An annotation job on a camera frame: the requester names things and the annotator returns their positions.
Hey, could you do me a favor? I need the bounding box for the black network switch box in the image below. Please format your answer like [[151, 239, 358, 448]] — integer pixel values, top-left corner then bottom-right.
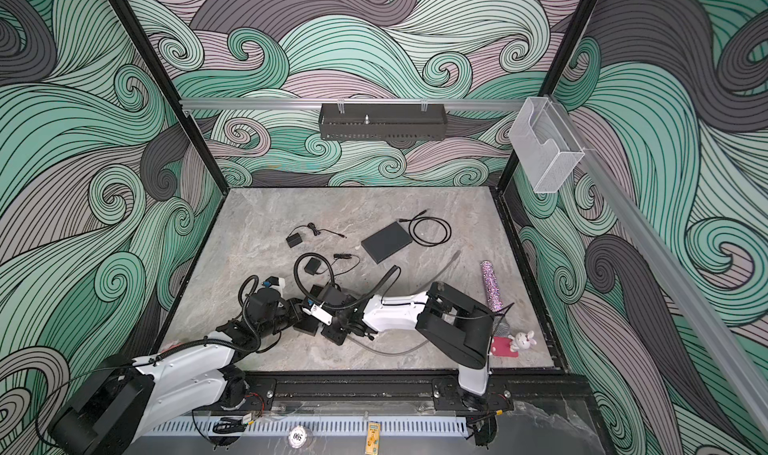
[[293, 297, 322, 337]]

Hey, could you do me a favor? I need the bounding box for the dark grey box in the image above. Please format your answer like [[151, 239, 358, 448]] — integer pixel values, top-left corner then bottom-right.
[[361, 222, 413, 264]]

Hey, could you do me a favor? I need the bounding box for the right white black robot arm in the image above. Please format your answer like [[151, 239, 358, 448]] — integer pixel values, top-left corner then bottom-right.
[[292, 252, 512, 412]]

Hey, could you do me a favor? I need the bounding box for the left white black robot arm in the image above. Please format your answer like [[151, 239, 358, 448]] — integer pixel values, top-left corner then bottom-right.
[[44, 275, 303, 454]]

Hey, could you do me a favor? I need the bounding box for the yellow label tag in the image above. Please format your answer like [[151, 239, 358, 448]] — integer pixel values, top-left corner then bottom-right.
[[364, 422, 381, 455]]

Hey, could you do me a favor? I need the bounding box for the round white sticker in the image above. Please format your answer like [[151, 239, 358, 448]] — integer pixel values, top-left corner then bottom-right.
[[287, 425, 311, 449]]

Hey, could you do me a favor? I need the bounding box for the glitter purple microphone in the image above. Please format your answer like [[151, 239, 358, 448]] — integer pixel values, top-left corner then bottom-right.
[[480, 260, 511, 337]]

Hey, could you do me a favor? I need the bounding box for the pink toy with bunny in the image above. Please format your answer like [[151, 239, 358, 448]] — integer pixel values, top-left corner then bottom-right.
[[490, 331, 537, 358]]

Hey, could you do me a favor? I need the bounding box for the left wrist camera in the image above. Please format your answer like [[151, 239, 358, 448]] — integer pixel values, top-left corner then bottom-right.
[[261, 276, 285, 293]]

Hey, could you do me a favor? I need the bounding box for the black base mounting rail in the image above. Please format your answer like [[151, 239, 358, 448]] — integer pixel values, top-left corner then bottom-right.
[[245, 369, 592, 412]]

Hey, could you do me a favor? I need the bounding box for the white slotted cable duct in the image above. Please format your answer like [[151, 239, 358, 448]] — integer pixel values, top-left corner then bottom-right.
[[143, 416, 470, 438]]

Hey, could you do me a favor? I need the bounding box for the coiled black cable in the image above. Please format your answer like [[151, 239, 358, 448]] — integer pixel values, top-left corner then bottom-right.
[[398, 208, 454, 249]]

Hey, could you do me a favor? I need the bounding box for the black perforated wall tray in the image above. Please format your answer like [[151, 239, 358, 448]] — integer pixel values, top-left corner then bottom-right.
[[318, 102, 448, 143]]

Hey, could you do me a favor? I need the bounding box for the clear acrylic wall holder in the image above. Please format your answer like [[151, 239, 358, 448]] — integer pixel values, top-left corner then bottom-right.
[[509, 97, 584, 194]]

